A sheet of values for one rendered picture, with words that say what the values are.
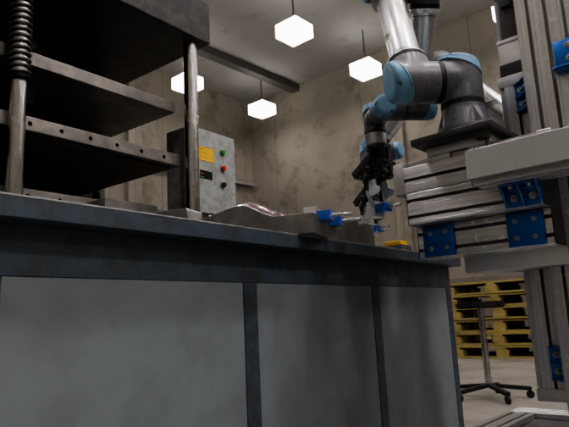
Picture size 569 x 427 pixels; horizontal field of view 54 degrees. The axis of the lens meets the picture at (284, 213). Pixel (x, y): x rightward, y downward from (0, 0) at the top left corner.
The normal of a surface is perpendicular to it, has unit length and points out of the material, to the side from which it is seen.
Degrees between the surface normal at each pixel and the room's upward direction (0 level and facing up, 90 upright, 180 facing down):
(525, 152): 90
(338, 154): 90
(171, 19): 90
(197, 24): 90
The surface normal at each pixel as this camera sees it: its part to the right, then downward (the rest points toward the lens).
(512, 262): -0.66, -0.11
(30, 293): 0.79, -0.15
